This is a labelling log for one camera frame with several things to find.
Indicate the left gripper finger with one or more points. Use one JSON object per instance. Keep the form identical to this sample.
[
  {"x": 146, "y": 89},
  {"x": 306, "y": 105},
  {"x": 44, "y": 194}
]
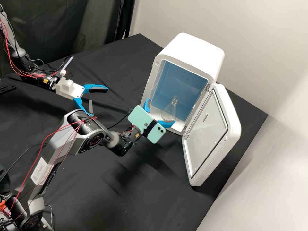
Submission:
[{"x": 147, "y": 104}]

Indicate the white incubator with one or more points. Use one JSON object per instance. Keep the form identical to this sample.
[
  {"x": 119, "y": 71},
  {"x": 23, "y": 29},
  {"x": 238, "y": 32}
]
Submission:
[{"x": 192, "y": 55}]

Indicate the right wrist camera phone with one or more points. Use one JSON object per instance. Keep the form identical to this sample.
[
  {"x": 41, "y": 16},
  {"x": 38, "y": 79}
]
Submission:
[{"x": 140, "y": 120}]

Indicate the clear flask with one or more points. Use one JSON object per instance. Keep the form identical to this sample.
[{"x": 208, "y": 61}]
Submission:
[{"x": 169, "y": 109}]

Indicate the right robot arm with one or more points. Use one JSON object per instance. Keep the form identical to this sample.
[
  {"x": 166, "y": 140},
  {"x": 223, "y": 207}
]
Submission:
[{"x": 69, "y": 134}]

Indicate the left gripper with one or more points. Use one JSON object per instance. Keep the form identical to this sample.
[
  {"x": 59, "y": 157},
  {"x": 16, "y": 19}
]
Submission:
[{"x": 69, "y": 90}]

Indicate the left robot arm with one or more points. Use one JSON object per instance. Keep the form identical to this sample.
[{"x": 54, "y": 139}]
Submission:
[{"x": 22, "y": 60}]

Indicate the incubator door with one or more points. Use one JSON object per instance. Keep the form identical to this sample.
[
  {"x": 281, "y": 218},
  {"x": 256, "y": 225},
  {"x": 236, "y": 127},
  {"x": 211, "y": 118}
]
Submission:
[{"x": 211, "y": 134}]

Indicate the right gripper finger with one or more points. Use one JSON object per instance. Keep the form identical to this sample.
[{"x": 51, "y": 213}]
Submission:
[{"x": 168, "y": 124}]

